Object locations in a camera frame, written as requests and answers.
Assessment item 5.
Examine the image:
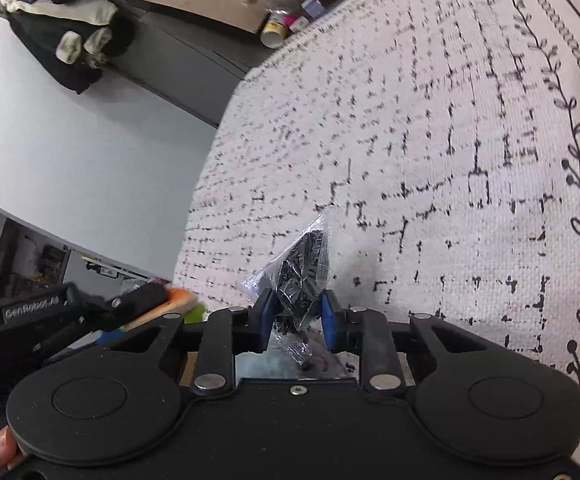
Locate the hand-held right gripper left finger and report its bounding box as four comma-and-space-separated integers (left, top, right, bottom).
104, 289, 275, 392

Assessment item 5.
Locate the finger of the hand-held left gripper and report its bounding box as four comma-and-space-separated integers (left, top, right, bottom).
105, 282, 169, 332

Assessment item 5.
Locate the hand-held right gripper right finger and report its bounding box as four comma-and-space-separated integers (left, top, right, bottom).
320, 290, 494, 394

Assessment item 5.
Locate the clear bag of black pieces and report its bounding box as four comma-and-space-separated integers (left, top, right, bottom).
241, 210, 361, 378

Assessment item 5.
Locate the orange soft toy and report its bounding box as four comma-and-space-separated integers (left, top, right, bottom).
164, 287, 199, 322

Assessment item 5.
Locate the cluttered shelf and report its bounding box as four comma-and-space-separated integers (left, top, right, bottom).
0, 220, 73, 307

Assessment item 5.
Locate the white black-patterned blanket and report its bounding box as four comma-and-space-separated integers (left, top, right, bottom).
172, 0, 580, 480

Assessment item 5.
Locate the dark grey cabinet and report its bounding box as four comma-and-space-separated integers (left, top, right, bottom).
104, 0, 271, 129

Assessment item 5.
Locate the black jacket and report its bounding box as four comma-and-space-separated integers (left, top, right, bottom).
0, 0, 137, 95

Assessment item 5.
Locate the white sock pair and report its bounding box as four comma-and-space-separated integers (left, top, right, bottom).
56, 27, 114, 67

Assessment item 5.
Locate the white cloth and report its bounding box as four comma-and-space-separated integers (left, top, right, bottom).
0, 0, 116, 26

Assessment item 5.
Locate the small blue white box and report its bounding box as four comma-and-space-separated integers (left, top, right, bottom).
300, 0, 327, 22

